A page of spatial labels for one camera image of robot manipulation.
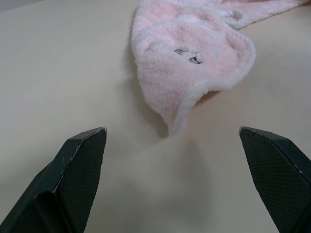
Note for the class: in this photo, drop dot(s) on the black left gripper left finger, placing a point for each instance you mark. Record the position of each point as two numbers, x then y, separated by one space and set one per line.
70 179

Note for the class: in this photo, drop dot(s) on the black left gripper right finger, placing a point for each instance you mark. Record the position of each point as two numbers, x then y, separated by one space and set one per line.
277 174

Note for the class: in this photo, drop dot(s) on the pink fluffy towel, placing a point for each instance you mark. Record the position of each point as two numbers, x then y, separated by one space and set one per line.
184 68

